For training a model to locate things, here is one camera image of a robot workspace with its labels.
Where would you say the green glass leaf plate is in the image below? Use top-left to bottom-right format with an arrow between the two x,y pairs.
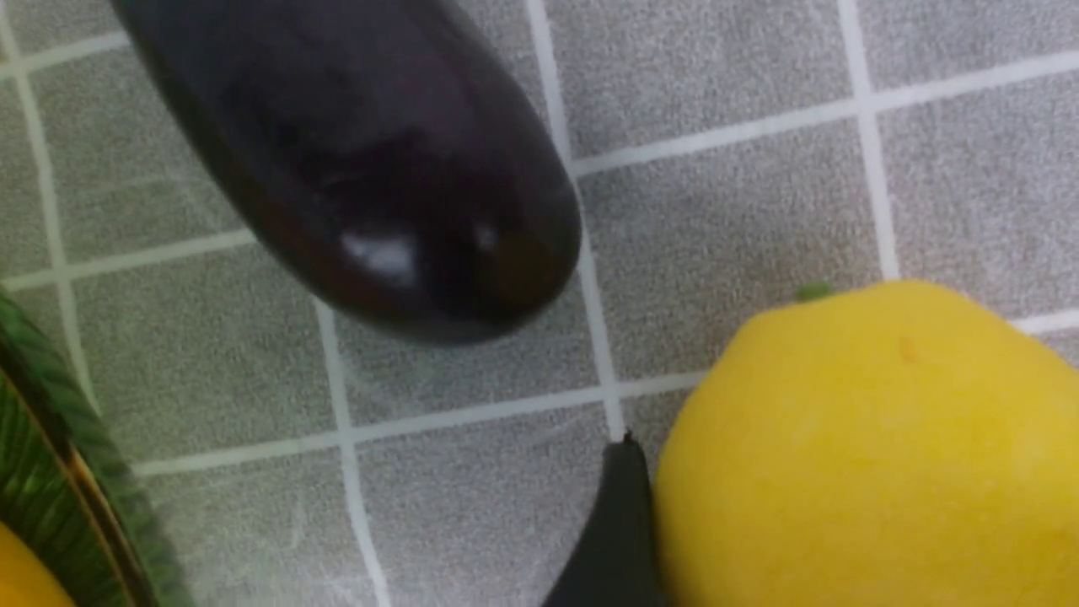
1,295 -> 194,606

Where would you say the grey checkered tablecloth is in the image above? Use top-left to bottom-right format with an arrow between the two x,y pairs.
3,1 -> 1078,606

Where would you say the yellow lemon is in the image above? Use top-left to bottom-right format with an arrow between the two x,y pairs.
654,281 -> 1078,606

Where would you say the dark purple eggplant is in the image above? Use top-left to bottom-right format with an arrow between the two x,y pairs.
112,1 -> 582,345

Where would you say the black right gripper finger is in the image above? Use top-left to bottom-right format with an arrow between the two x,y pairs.
543,432 -> 664,606

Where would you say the yellow banana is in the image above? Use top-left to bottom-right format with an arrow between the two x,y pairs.
1,524 -> 76,606

